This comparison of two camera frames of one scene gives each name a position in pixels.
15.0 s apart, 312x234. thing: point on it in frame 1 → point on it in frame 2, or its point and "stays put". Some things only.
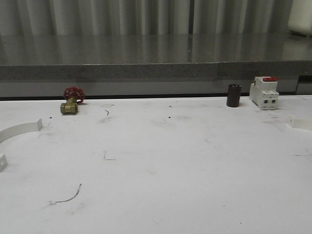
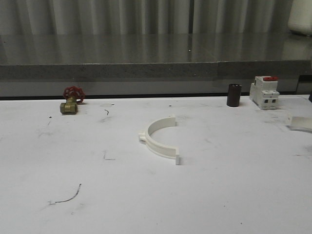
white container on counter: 300,20 stays put
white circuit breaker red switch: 263,92 stays put
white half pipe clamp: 12,131 → 160,149
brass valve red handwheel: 73,95 stays put
